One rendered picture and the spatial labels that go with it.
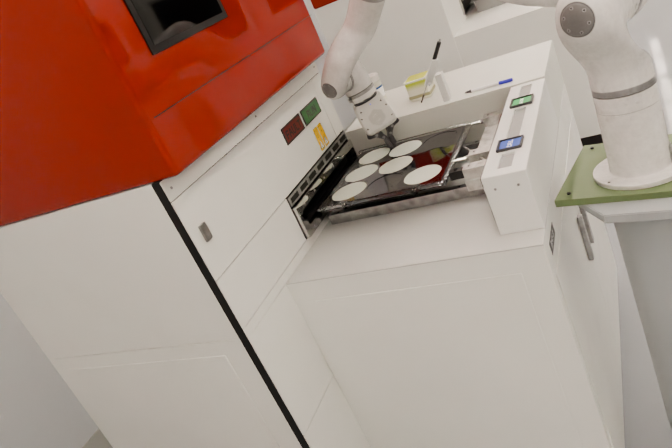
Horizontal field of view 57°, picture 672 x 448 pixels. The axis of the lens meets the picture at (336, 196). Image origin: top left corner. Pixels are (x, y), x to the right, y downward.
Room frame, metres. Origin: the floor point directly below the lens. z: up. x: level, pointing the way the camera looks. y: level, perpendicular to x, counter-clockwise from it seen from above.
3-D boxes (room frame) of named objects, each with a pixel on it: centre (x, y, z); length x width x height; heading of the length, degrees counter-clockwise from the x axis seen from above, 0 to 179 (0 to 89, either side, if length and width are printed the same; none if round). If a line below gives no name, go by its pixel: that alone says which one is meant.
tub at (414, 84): (1.90, -0.39, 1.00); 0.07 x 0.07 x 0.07; 60
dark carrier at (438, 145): (1.60, -0.19, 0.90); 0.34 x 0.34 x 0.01; 59
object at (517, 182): (1.36, -0.46, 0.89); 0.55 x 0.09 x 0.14; 149
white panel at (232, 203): (1.55, 0.11, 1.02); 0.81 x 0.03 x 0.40; 149
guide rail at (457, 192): (1.47, -0.18, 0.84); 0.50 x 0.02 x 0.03; 59
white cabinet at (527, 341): (1.62, -0.32, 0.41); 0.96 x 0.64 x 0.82; 149
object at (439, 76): (1.76, -0.41, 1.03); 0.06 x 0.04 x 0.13; 59
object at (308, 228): (1.70, 0.00, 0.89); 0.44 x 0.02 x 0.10; 149
